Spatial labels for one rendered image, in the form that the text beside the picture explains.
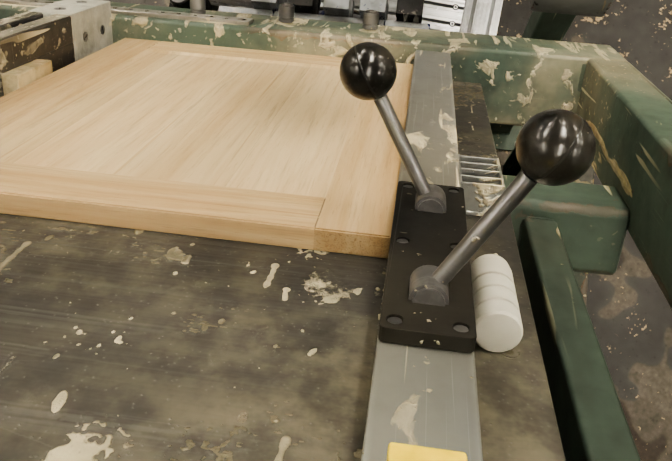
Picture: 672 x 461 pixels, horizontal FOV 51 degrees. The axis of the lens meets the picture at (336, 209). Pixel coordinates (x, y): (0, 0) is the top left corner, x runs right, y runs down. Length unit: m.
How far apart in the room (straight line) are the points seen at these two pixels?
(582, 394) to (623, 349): 1.44
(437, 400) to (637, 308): 1.65
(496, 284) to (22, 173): 0.39
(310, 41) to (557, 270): 0.55
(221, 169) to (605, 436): 0.37
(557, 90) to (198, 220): 0.67
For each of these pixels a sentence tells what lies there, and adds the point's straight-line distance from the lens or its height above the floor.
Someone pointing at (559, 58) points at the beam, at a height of 0.91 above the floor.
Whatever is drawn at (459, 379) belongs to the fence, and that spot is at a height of 1.52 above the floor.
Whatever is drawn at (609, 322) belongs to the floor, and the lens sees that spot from 1.95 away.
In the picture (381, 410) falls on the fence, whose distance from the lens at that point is 0.33.
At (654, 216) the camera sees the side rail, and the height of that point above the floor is 1.20.
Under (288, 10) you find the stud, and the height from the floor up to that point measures 0.88.
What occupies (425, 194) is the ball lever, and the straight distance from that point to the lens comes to 0.49.
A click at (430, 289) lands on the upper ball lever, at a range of 0.38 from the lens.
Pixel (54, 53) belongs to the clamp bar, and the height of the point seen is 1.05.
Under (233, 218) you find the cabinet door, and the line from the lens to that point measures 0.54.
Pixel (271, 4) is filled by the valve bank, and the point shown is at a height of 0.76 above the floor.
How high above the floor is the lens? 1.87
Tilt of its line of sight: 78 degrees down
